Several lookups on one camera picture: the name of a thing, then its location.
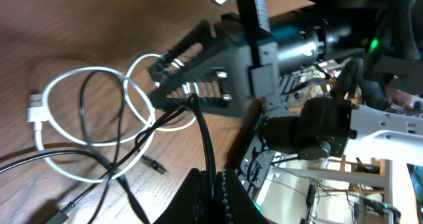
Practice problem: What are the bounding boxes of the white USB cable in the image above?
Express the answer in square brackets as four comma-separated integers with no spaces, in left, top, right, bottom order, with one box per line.
[26,53,199,184]

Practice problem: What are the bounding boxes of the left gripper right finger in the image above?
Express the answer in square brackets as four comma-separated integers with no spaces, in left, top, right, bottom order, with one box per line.
[214,169,269,224]

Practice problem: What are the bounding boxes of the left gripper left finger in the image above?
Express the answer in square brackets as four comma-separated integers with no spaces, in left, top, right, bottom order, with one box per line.
[154,168,211,224]

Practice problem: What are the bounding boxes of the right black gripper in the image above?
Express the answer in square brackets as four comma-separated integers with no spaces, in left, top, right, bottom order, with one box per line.
[148,0,325,118]

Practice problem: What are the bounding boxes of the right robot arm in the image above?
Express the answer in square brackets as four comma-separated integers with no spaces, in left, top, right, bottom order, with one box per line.
[149,0,422,189]

